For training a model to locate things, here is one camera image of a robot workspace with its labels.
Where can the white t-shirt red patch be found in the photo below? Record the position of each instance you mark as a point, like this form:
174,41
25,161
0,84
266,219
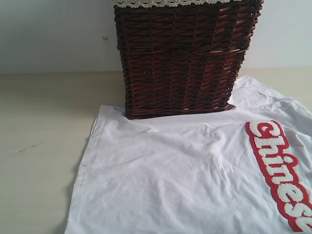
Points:
243,171

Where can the dark brown wicker basket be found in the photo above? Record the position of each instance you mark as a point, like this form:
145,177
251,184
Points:
185,59

